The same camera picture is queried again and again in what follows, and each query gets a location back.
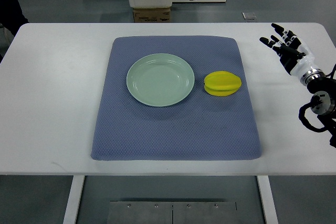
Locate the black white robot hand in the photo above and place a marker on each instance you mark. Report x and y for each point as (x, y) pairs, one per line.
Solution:
(294, 54)

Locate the yellow starfruit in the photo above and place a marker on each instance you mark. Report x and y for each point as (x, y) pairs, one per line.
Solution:
(222, 83)

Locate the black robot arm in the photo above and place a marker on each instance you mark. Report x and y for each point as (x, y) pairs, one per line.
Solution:
(322, 103)

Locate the grey floor outlet plate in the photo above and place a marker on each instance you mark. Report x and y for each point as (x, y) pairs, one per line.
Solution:
(249, 16)

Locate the light green plate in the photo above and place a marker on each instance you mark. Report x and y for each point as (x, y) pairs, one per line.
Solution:
(160, 80)

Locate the blue textured mat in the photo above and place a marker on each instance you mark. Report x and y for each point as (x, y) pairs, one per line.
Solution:
(202, 127)

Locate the cardboard box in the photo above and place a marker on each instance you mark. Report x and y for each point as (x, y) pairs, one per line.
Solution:
(152, 15)

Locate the right white table leg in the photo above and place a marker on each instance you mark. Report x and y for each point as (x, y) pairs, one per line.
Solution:
(267, 200)

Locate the white table leg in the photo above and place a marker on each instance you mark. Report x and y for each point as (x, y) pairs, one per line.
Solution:
(267, 200)
(74, 199)

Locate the left white table leg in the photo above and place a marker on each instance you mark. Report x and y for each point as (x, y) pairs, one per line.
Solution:
(74, 199)

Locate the person in dark clothes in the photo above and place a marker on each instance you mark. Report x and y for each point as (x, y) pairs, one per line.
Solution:
(12, 17)

